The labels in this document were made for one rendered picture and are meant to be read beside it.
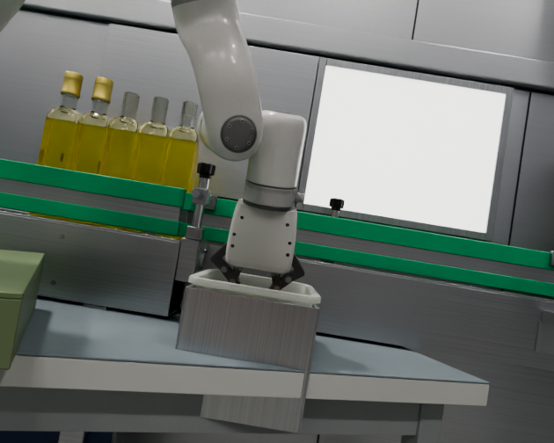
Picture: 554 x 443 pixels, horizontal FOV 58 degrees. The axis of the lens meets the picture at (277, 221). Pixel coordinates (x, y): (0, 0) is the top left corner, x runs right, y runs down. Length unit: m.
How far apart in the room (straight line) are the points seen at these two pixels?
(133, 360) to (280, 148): 0.33
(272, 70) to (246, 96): 0.52
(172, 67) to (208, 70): 0.54
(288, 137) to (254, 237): 0.15
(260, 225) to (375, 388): 0.27
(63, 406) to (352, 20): 0.97
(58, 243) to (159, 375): 0.36
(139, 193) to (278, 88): 0.43
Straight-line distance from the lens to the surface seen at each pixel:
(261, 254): 0.74
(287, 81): 1.14
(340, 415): 0.75
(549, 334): 1.03
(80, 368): 0.59
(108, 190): 0.88
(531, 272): 1.04
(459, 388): 0.80
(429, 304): 0.95
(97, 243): 0.86
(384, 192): 1.12
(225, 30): 0.66
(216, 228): 0.93
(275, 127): 0.70
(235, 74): 0.63
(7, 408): 0.65
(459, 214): 1.16
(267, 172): 0.70
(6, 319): 0.51
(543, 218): 1.26
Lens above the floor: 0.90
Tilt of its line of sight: 3 degrees up
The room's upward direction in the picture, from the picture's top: 9 degrees clockwise
